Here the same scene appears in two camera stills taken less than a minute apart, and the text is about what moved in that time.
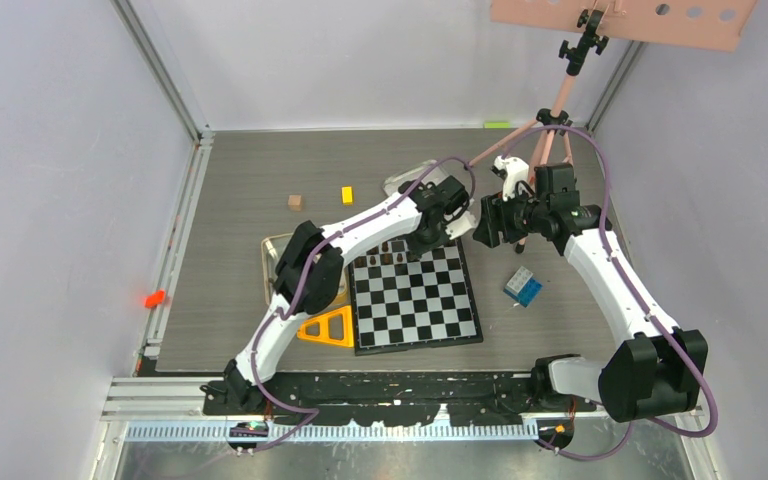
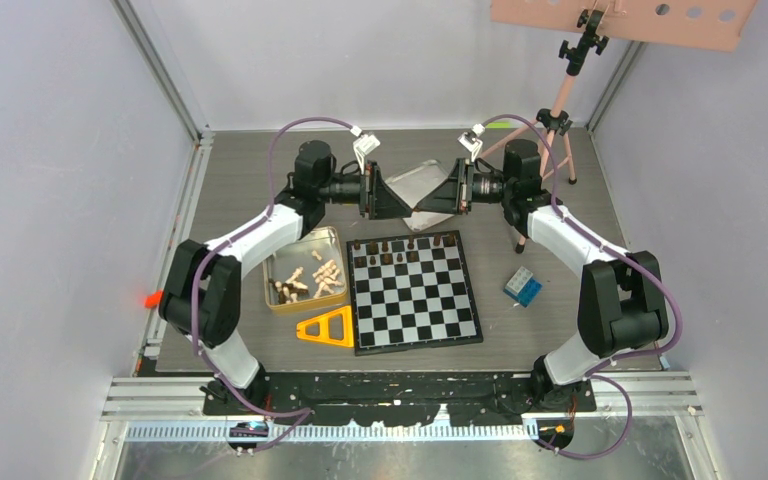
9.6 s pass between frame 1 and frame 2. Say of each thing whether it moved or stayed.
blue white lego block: stayed
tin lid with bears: stayed
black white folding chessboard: stayed
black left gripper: moved
